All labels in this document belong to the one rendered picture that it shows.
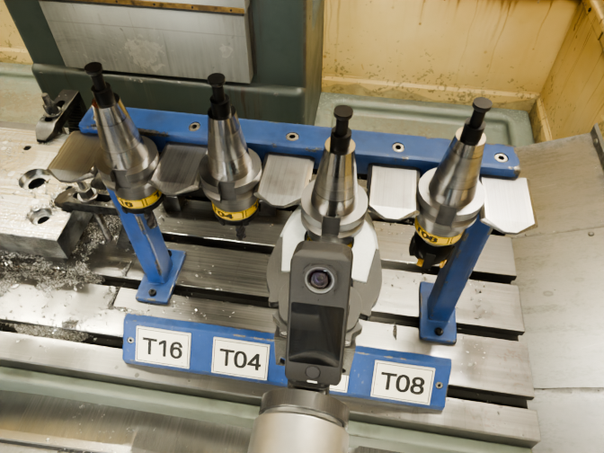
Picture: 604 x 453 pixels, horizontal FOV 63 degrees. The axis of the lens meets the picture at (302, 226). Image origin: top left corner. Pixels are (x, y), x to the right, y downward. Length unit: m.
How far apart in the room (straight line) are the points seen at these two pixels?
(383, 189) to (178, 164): 0.21
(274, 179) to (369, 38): 1.07
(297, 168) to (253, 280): 0.33
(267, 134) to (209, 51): 0.65
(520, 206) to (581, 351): 0.48
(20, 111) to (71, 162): 1.29
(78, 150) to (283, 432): 0.36
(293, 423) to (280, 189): 0.22
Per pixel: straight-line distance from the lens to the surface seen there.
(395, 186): 0.50
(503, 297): 0.84
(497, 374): 0.77
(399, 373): 0.69
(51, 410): 0.95
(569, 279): 1.03
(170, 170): 0.52
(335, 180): 0.42
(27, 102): 1.88
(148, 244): 0.73
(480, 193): 0.50
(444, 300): 0.72
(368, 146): 0.52
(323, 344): 0.39
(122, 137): 0.51
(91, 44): 1.28
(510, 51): 1.58
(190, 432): 0.85
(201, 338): 0.70
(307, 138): 0.53
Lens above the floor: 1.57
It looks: 51 degrees down
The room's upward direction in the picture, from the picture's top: straight up
